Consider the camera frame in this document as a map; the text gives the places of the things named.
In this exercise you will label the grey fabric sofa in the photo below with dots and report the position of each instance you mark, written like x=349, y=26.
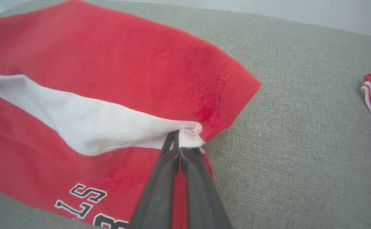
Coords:
x=300, y=159

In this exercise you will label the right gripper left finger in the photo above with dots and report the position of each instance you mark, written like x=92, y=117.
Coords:
x=157, y=197

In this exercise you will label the red shirt with white sleeves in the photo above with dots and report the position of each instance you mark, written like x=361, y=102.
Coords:
x=109, y=63

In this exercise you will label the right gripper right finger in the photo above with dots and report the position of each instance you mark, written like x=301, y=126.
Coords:
x=201, y=197

